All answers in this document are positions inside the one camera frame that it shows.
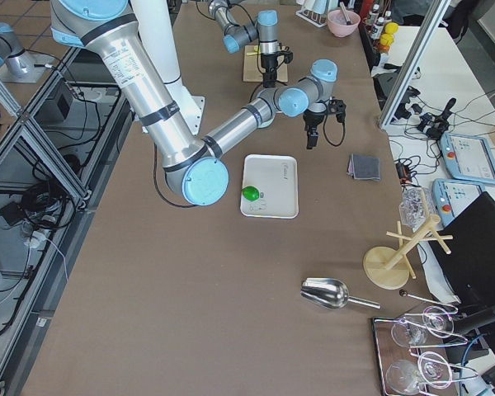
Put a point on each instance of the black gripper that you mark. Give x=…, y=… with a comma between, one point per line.
x=267, y=63
x=312, y=120

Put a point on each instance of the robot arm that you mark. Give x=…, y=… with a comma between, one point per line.
x=236, y=36
x=135, y=42

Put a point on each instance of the light green bowl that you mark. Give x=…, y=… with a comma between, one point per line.
x=266, y=123

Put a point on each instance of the pink bowl with ice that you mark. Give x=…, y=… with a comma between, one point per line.
x=337, y=23

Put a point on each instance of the wooden cutting board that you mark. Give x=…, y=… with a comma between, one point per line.
x=252, y=70

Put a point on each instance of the cream rectangular tray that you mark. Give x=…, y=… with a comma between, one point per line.
x=275, y=178

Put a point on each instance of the grey folded cloth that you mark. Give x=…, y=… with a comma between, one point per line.
x=362, y=167

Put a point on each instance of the green lime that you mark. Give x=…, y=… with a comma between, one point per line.
x=251, y=193

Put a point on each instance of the lower blue teach pendant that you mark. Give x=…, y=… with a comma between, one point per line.
x=452, y=197

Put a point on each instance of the blue teach pendant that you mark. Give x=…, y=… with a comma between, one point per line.
x=468, y=158
x=452, y=197

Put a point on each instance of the wooden mug tree stand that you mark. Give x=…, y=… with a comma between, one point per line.
x=390, y=269

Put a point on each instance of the upper blue teach pendant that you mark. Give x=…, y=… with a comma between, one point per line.
x=468, y=158

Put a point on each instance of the metal scoop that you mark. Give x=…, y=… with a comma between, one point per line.
x=331, y=293

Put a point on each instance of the black monitor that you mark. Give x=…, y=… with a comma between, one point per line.
x=470, y=267

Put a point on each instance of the wine glass far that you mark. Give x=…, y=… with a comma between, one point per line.
x=423, y=329

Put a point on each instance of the wine glass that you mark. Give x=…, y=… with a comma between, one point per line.
x=423, y=329
x=430, y=372

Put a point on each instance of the black glass rack tray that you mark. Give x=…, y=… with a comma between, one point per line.
x=413, y=353

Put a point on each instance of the wine glass near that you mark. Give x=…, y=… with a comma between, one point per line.
x=430, y=372

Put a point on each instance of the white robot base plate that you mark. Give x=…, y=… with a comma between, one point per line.
x=192, y=108

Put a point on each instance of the aluminium frame post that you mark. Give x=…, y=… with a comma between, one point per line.
x=426, y=31

